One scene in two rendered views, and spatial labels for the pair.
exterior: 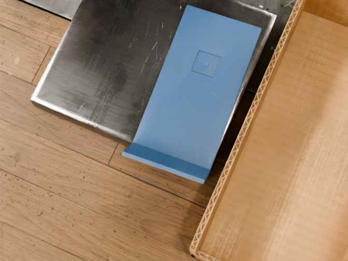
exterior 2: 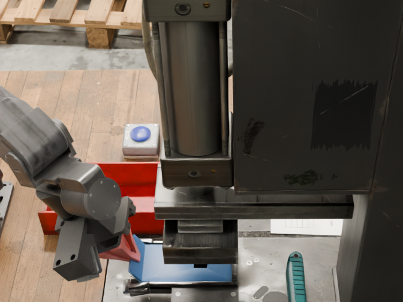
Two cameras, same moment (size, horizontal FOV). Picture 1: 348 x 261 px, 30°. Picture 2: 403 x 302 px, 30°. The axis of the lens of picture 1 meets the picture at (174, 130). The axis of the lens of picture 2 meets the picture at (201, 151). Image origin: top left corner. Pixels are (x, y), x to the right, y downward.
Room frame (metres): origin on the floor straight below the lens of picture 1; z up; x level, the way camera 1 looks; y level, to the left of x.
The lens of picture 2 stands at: (0.11, -0.58, 1.92)
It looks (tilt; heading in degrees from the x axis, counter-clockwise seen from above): 45 degrees down; 61
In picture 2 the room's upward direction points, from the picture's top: 3 degrees counter-clockwise
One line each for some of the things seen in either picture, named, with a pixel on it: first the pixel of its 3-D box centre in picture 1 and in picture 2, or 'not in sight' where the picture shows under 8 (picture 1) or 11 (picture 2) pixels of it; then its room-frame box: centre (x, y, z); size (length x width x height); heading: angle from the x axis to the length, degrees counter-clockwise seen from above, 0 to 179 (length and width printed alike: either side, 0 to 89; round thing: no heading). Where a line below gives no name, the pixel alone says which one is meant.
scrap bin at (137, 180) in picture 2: not in sight; (116, 197); (0.41, 0.27, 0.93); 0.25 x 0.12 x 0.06; 147
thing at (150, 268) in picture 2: not in sight; (181, 257); (0.42, 0.05, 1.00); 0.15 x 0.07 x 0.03; 147
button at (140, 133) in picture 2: not in sight; (140, 135); (0.52, 0.39, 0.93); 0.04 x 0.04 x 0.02
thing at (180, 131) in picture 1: (194, 89); not in sight; (0.18, -0.02, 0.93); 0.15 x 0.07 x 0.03; 151
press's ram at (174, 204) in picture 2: not in sight; (252, 153); (0.51, -0.01, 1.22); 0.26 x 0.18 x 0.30; 147
